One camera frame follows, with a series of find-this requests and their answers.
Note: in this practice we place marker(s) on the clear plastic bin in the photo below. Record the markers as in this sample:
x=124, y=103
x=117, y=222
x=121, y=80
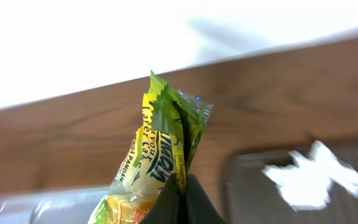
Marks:
x=56, y=206

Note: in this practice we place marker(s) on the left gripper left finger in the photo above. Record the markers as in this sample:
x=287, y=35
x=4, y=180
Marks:
x=167, y=207

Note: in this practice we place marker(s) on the green yellow snack wrapper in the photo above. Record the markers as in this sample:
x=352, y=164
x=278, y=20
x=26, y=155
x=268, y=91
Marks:
x=166, y=143

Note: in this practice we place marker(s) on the white tissue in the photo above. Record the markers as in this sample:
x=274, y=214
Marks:
x=305, y=184

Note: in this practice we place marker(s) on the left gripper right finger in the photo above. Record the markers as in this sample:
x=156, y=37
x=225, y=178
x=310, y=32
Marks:
x=199, y=208

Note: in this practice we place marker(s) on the brown serving tray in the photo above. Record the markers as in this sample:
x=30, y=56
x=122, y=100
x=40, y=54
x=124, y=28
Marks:
x=249, y=196

